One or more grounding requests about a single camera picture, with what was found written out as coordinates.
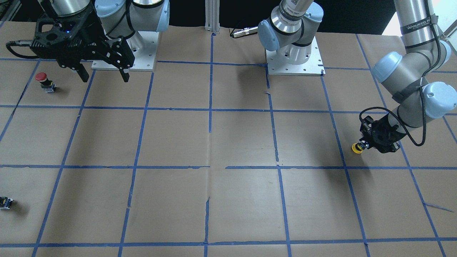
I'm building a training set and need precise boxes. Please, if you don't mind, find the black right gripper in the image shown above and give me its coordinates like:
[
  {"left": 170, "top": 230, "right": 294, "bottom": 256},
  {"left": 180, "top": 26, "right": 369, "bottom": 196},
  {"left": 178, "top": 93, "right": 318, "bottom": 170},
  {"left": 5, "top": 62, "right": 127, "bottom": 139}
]
[{"left": 30, "top": 7, "right": 135, "bottom": 83}]

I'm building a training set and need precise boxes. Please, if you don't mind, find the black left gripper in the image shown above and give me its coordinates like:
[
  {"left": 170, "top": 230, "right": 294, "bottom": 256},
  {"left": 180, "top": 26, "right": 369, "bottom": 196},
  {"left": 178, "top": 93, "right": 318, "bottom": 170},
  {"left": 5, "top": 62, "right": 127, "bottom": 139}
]
[{"left": 360, "top": 115, "right": 400, "bottom": 153}]

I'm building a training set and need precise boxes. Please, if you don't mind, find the yellow push button switch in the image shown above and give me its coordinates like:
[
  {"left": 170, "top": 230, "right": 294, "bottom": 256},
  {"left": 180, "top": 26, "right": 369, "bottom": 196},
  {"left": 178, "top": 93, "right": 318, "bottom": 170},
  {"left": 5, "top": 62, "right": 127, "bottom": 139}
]
[{"left": 351, "top": 141, "right": 369, "bottom": 154}]

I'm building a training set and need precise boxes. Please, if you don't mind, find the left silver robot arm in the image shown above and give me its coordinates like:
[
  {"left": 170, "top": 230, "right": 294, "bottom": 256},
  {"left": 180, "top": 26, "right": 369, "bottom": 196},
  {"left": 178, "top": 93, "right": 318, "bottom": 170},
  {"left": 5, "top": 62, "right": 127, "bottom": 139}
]
[{"left": 258, "top": 0, "right": 456, "bottom": 153}]

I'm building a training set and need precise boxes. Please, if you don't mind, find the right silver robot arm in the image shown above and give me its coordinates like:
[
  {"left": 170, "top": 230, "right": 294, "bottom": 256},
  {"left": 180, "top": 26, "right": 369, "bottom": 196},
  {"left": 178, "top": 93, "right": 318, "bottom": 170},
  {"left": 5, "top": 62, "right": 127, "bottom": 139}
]
[{"left": 28, "top": 0, "right": 170, "bottom": 82}]

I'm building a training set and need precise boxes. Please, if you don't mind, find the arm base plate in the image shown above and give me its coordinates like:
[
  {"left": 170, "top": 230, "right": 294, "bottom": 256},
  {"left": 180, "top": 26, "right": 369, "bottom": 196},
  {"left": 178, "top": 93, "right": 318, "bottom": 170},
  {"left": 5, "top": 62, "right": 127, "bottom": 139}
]
[
  {"left": 265, "top": 37, "right": 326, "bottom": 76},
  {"left": 91, "top": 31, "right": 159, "bottom": 71}
]

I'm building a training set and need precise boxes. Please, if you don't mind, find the red push button switch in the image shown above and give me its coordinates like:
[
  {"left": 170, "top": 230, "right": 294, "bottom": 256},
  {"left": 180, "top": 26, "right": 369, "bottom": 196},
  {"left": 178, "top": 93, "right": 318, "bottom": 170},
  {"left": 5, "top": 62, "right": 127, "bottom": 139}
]
[{"left": 35, "top": 72, "right": 56, "bottom": 93}]

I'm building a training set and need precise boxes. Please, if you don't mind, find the aluminium frame post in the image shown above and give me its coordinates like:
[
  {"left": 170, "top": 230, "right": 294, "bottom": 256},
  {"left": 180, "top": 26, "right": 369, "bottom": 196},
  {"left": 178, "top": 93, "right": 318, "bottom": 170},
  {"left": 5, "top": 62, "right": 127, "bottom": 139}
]
[{"left": 205, "top": 0, "right": 220, "bottom": 34}]

